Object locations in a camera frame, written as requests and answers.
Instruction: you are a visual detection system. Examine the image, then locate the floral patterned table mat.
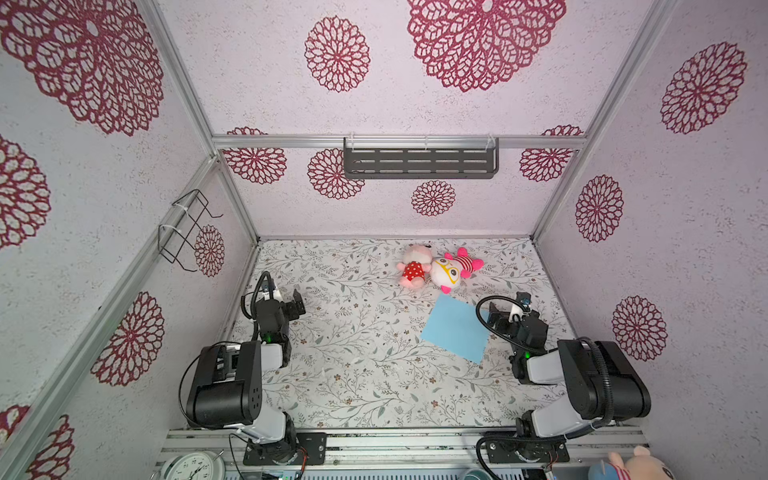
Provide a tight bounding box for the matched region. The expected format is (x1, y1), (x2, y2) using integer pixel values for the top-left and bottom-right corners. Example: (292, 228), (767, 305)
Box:
(254, 238), (575, 428)

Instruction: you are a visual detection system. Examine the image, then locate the yellow face plush doll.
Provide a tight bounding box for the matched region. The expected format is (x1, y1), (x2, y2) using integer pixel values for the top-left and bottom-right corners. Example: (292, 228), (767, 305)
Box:
(429, 247), (485, 294)

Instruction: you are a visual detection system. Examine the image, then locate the black wire wall rack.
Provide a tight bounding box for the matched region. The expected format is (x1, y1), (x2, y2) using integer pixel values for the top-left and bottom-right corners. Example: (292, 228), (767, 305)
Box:
(156, 189), (226, 278)

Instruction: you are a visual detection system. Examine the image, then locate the light blue paper sheet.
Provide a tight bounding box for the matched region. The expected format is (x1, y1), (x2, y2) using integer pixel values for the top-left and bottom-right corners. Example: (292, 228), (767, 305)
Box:
(421, 294), (490, 364)

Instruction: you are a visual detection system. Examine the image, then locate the teal round cup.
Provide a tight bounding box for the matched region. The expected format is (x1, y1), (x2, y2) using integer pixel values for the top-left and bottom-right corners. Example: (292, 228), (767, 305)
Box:
(459, 469), (492, 480)

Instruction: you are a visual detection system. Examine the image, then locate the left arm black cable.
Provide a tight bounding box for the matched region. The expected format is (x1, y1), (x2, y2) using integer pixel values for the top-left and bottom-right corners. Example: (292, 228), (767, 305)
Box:
(240, 270), (277, 322)

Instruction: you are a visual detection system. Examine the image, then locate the white analog clock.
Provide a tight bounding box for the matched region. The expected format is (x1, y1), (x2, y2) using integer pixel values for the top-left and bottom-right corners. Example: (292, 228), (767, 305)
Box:
(160, 451), (226, 480)

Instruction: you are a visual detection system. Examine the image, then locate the pink plush doll red dress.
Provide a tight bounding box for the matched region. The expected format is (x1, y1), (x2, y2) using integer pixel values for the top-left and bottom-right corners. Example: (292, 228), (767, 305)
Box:
(397, 244), (433, 289)

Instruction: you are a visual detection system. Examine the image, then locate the grey slotted wall shelf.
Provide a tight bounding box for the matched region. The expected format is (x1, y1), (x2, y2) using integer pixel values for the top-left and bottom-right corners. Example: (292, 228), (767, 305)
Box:
(342, 138), (499, 180)

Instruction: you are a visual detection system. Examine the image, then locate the blue plush toy foreground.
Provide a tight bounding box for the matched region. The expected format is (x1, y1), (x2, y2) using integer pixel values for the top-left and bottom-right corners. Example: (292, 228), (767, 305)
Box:
(588, 461), (622, 480)

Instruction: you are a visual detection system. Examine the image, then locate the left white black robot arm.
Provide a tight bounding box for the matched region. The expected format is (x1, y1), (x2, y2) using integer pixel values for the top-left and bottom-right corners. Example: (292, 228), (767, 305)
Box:
(181, 291), (306, 464)

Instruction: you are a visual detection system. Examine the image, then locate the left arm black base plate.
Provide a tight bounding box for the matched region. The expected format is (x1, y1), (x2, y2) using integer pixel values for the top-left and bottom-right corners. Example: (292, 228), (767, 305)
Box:
(243, 432), (328, 467)

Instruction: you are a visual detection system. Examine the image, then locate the pink plush toy foreground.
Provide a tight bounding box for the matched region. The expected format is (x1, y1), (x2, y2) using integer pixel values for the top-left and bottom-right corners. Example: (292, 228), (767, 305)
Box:
(606, 445), (676, 480)

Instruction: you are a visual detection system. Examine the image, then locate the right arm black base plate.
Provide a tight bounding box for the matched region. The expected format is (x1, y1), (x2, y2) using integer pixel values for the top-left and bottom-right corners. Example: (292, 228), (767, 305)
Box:
(478, 432), (570, 464)

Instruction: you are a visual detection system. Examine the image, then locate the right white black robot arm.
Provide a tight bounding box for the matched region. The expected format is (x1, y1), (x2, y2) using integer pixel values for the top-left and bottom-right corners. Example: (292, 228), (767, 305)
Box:
(475, 295), (652, 444)

